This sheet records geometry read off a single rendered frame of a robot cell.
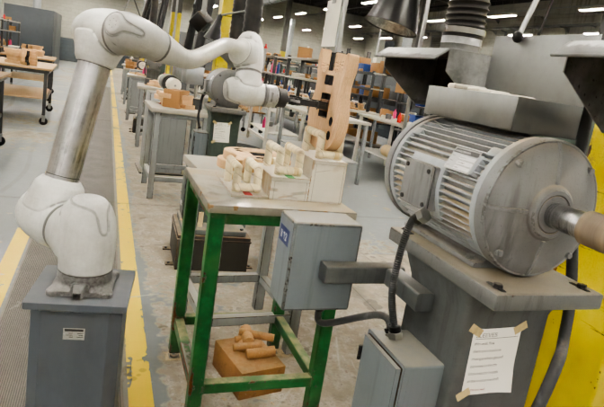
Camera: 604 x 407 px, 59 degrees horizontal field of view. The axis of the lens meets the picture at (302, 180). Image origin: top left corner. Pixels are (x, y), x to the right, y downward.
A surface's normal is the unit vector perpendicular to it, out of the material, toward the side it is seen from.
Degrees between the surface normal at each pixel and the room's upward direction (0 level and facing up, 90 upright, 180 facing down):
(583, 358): 90
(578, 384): 90
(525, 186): 85
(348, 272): 90
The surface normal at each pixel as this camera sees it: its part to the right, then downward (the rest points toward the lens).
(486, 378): 0.32, 0.22
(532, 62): -0.93, -0.07
